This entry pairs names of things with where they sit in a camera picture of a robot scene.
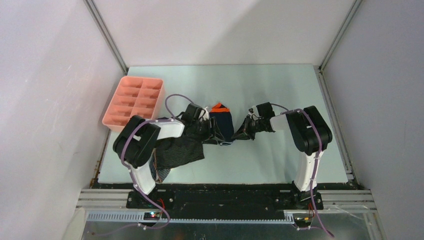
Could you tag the dark striped underwear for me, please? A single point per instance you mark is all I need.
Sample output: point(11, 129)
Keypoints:
point(171, 153)

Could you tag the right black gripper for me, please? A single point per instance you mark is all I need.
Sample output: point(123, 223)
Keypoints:
point(244, 132)

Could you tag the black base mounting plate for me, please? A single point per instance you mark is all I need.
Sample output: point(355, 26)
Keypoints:
point(214, 202)

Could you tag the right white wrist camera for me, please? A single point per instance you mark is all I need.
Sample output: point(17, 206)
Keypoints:
point(253, 112)

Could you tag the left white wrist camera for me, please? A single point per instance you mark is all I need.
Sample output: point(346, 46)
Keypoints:
point(204, 114)

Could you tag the navy orange underwear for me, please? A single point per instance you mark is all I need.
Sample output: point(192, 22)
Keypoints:
point(224, 122)

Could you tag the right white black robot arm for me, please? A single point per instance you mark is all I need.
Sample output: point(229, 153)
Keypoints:
point(309, 131)

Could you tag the left aluminium corner post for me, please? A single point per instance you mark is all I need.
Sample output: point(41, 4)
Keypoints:
point(106, 34)

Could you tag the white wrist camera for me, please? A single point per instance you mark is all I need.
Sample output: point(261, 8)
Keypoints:
point(204, 114)
point(253, 112)

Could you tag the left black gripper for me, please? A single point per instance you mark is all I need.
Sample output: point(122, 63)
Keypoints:
point(213, 130)

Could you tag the pink divided storage tray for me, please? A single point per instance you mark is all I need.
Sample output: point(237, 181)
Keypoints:
point(134, 95)

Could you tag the aluminium corner post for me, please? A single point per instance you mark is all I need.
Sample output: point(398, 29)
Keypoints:
point(340, 34)
point(106, 34)

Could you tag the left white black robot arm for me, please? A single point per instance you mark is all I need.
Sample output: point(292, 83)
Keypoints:
point(150, 149)

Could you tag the right aluminium corner post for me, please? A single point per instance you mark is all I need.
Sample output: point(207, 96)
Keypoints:
point(340, 34)

